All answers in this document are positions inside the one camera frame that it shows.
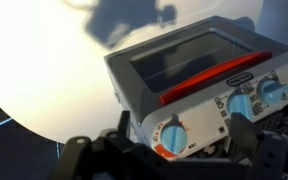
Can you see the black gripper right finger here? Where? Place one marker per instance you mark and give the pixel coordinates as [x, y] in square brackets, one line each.
[270, 156]

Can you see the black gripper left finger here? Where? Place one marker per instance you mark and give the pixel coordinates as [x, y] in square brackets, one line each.
[84, 160]

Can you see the blue oven knob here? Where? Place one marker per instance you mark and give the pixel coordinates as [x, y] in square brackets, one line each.
[270, 91]
[174, 138]
[239, 105]

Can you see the grey toy oven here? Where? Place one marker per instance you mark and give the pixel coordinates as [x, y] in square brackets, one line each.
[197, 116]

